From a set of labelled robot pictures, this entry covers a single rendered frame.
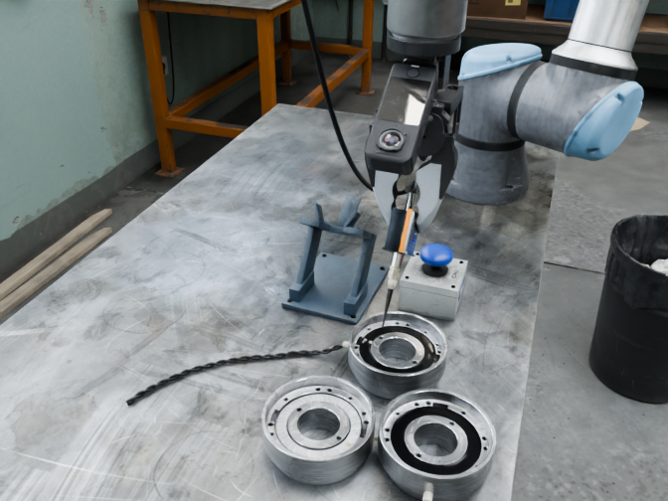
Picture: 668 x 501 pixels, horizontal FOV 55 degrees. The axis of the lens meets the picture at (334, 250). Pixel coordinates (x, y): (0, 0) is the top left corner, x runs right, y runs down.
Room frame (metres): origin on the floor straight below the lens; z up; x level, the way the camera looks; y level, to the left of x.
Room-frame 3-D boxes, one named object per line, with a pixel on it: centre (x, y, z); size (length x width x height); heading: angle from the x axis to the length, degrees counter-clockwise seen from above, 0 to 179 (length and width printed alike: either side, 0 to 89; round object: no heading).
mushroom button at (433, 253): (0.66, -0.12, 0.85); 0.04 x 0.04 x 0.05
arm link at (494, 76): (0.98, -0.26, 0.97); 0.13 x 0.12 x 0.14; 44
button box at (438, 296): (0.66, -0.13, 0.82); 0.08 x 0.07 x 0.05; 161
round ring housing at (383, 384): (0.53, -0.07, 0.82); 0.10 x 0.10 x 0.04
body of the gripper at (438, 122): (0.65, -0.09, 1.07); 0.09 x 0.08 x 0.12; 159
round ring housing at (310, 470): (0.42, 0.01, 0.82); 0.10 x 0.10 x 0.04
